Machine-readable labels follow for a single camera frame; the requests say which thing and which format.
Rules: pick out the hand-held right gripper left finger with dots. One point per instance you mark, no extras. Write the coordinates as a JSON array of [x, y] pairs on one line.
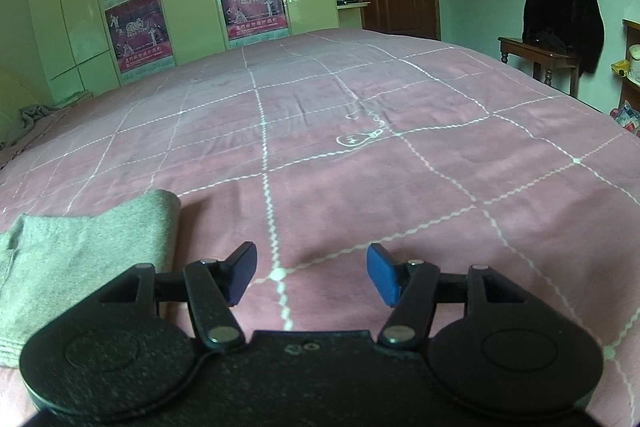
[[242, 269]]

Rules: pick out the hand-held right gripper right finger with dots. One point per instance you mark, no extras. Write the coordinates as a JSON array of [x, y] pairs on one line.
[[382, 272]]

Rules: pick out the grey pants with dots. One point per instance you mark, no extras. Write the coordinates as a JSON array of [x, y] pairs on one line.
[[75, 257]]

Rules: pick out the pink checked bedsheet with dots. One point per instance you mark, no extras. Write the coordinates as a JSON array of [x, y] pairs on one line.
[[375, 187]]

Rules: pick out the corner shelf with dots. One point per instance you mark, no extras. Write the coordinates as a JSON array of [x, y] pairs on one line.
[[355, 5]]

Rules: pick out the crumpled grey cloth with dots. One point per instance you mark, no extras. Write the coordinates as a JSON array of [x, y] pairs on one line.
[[11, 107]]

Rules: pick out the colourful plastic bag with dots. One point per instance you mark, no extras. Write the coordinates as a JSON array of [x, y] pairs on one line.
[[627, 114]]

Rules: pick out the wooden cabinet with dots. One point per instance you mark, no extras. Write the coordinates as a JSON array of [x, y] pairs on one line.
[[631, 97]]

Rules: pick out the yellow small item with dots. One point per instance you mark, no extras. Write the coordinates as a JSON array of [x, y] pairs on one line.
[[620, 68]]

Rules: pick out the black jacket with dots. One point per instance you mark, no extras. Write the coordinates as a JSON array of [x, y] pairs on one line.
[[562, 2]]

